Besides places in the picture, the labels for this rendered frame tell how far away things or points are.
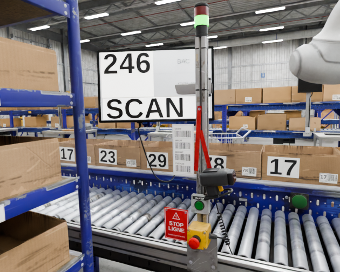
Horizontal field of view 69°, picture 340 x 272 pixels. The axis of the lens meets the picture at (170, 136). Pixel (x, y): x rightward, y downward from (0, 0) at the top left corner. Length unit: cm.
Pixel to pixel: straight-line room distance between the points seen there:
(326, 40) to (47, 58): 69
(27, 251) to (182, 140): 59
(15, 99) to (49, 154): 16
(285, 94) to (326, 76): 520
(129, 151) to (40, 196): 124
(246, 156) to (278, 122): 427
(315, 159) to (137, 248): 100
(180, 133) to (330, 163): 87
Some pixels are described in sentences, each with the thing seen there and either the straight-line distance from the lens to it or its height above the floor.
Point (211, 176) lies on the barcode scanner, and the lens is 86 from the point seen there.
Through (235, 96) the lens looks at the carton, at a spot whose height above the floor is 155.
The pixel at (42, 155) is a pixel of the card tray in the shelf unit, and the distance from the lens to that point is 62.
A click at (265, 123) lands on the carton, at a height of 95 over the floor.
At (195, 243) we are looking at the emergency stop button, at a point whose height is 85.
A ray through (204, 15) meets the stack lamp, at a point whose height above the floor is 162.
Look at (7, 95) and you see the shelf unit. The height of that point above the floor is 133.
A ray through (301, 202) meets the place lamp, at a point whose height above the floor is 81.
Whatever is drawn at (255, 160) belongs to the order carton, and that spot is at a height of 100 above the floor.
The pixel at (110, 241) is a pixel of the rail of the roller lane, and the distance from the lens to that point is 125.
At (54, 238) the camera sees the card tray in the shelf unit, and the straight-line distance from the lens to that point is 67.
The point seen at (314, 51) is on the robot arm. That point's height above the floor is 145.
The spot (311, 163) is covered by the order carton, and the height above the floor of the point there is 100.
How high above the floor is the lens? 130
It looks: 6 degrees down
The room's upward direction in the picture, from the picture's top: 1 degrees counter-clockwise
